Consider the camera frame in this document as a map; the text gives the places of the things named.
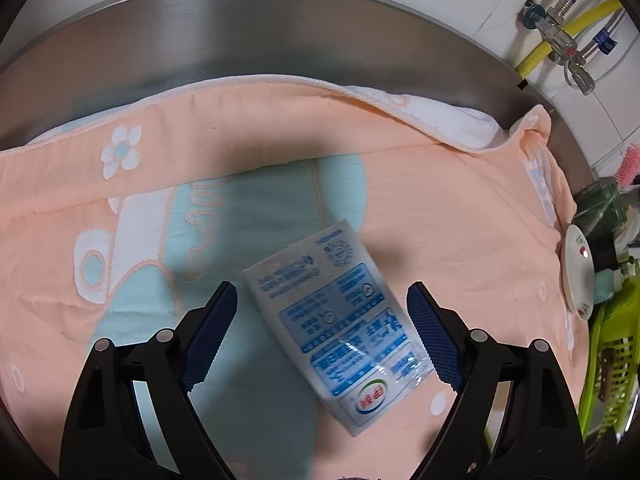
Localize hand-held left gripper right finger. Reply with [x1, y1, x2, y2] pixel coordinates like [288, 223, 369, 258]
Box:
[406, 281, 587, 480]

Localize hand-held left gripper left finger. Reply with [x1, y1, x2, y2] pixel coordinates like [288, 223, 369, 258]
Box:
[59, 281, 238, 480]

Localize white and blue milk carton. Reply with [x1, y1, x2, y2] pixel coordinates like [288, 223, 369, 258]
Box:
[241, 219, 435, 438]

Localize peach printed towel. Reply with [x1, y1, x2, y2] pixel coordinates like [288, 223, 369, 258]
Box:
[0, 74, 581, 480]

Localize white plate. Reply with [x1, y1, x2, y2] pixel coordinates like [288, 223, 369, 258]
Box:
[559, 224, 597, 321]

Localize kitchen knife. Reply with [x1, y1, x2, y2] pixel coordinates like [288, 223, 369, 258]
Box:
[599, 349, 615, 403]

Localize teal sponge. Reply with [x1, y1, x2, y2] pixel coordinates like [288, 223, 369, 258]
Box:
[592, 267, 617, 304]

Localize lime green dish rack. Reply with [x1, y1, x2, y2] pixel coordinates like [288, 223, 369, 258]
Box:
[577, 285, 640, 438]

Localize black cup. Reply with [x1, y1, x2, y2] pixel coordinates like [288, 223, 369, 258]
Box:
[590, 230, 622, 271]

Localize green glass jar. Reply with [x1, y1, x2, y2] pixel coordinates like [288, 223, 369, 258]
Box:
[572, 176, 633, 241]

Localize pink brush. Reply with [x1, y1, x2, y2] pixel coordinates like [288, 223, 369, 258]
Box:
[615, 142, 640, 188]

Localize metal water valve fittings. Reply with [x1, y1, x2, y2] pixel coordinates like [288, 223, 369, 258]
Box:
[547, 25, 598, 96]

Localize teal gas valve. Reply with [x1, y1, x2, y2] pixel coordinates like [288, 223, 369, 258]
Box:
[520, 2, 551, 31]

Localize yellow corrugated gas hose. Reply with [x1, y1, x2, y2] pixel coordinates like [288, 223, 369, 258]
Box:
[515, 0, 623, 75]

